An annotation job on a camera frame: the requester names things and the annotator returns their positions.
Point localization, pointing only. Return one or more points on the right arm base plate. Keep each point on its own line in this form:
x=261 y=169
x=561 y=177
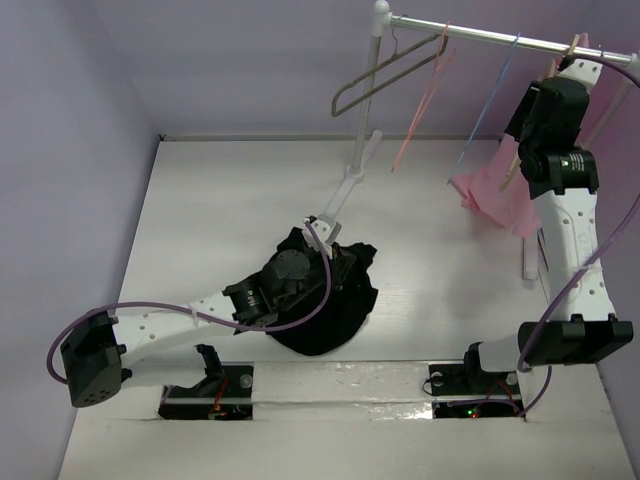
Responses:
x=457 y=393

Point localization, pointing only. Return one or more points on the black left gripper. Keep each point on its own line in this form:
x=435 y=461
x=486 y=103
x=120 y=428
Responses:
x=338 y=265

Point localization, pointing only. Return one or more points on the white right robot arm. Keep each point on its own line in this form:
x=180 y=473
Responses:
x=580 y=325

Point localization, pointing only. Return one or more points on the black t shirt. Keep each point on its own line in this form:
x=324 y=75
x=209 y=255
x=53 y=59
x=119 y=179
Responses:
x=336 y=324

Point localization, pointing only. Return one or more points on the blue hanger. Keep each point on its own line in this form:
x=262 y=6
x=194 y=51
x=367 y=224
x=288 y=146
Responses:
x=486 y=107

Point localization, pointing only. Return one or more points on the pink t shirt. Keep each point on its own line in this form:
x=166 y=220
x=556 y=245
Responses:
x=510 y=208

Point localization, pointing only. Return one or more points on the white clothes rack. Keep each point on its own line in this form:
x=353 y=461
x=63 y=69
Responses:
x=413 y=215

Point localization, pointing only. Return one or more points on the grey hanger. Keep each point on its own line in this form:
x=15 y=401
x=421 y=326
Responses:
x=368 y=78

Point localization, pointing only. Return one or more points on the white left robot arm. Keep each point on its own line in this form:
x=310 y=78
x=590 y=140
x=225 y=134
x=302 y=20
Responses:
x=171 y=344

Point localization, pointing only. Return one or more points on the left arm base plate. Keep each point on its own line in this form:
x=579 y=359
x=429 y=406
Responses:
x=228 y=400

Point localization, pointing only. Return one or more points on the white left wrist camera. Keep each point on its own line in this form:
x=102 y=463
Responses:
x=321 y=231

